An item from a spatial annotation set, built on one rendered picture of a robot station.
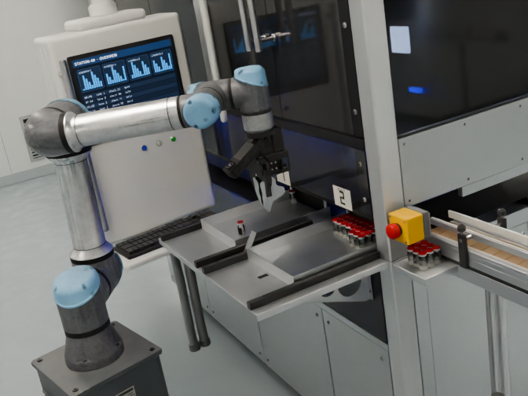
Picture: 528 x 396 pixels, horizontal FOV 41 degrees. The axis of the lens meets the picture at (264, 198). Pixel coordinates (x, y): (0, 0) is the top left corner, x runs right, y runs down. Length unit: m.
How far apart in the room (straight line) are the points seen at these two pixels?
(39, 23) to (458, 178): 5.58
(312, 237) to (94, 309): 0.68
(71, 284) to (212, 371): 1.52
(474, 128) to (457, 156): 0.09
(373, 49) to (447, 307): 0.78
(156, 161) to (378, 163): 1.05
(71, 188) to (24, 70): 5.26
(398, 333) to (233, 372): 1.32
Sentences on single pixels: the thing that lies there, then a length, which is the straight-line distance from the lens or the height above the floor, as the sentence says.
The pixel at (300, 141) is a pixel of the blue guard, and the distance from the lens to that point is 2.10.
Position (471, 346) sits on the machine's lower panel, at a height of 0.51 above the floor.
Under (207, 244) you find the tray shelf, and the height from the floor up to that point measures 0.88.
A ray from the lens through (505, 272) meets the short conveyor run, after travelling 1.73.
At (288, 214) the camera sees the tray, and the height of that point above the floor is 0.88.
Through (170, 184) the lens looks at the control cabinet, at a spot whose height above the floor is 0.95.
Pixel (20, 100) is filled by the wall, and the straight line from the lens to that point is 7.08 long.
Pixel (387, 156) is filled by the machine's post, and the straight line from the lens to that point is 1.80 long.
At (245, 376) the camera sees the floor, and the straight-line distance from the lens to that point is 3.13.
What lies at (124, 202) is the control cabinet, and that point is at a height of 0.94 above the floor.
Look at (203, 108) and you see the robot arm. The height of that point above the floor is 1.40.
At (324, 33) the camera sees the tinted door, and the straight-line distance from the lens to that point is 1.88.
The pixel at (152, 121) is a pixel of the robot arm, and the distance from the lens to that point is 1.59.
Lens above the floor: 1.70
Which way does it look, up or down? 19 degrees down
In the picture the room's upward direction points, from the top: 10 degrees counter-clockwise
